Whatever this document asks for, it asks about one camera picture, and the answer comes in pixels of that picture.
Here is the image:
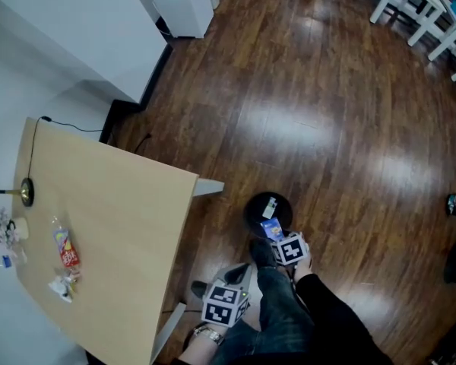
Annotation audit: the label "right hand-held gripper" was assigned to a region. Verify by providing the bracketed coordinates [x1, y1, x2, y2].
[270, 232, 309, 267]

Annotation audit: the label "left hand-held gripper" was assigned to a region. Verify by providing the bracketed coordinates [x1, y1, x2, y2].
[201, 263, 252, 327]

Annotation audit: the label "blue packet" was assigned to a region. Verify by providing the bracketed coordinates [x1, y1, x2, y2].
[259, 217, 286, 241]

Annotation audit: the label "white green carton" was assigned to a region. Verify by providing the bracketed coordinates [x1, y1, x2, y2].
[261, 196, 278, 219]

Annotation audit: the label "black round trash bin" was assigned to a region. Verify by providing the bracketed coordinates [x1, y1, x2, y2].
[242, 191, 294, 239]

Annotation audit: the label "gold wrapper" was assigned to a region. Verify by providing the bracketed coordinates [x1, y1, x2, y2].
[59, 268, 83, 292]

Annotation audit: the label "clear plastic bottle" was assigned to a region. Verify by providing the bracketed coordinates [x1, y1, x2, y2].
[52, 215, 81, 271]

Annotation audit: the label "white paper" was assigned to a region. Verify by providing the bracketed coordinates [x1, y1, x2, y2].
[48, 275, 74, 303]

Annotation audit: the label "person's left forearm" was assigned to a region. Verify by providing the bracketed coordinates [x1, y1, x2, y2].
[178, 323, 229, 365]

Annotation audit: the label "person's right forearm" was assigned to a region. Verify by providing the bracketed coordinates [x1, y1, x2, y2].
[293, 256, 394, 365]

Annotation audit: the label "person's left shoe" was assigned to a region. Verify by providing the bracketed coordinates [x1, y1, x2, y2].
[191, 279, 211, 300]

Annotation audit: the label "person's legs in jeans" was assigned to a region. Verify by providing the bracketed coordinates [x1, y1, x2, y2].
[212, 264, 316, 365]

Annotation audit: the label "silver wristwatch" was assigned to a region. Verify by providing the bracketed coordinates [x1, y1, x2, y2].
[192, 324, 225, 346]

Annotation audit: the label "white table leg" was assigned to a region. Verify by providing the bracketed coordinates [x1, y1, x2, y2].
[151, 302, 187, 365]
[192, 178, 225, 198]

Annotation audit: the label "clear water bottle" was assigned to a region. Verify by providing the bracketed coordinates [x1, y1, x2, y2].
[0, 241, 28, 268]

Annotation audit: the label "brass lamp base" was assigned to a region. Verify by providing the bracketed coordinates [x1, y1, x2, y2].
[0, 176, 36, 208]

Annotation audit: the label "pink flowers in white pot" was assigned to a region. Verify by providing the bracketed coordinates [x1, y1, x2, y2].
[0, 207, 30, 247]

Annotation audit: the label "white water dispenser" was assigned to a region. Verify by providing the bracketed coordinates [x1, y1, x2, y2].
[138, 0, 223, 40]

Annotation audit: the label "row of white side tables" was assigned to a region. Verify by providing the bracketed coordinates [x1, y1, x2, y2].
[369, 0, 456, 82]

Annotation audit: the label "black lamp cable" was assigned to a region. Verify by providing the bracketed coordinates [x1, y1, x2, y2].
[27, 116, 104, 180]

